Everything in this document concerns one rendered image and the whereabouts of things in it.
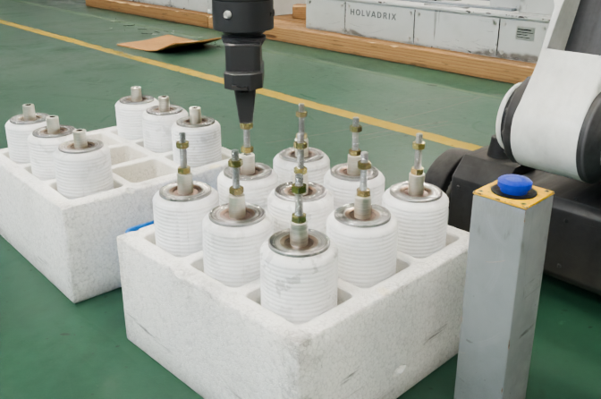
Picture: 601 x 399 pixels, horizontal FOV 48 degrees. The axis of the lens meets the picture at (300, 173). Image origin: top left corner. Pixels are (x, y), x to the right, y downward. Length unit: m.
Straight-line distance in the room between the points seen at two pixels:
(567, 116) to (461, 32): 2.14
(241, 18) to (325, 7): 2.73
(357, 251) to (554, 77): 0.40
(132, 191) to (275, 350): 0.52
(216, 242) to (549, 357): 0.54
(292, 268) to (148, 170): 0.64
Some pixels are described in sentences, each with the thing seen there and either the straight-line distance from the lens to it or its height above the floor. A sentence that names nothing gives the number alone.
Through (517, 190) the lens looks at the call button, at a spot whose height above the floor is 0.32.
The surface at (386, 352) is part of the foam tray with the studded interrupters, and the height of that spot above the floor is 0.09.
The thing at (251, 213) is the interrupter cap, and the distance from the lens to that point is 0.91.
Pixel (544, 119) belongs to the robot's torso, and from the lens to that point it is 1.04.
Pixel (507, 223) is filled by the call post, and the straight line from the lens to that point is 0.83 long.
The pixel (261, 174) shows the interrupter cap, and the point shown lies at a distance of 1.04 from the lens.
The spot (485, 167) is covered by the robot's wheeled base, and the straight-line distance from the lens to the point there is 1.27.
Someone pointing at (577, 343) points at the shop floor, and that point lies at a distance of 1.17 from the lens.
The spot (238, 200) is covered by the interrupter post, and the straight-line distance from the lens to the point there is 0.89.
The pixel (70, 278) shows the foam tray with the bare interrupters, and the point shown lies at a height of 0.05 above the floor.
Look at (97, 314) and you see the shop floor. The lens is 1.21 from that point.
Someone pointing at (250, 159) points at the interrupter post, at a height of 0.28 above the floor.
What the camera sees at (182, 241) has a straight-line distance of 0.97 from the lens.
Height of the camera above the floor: 0.61
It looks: 20 degrees down
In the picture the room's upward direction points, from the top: straight up
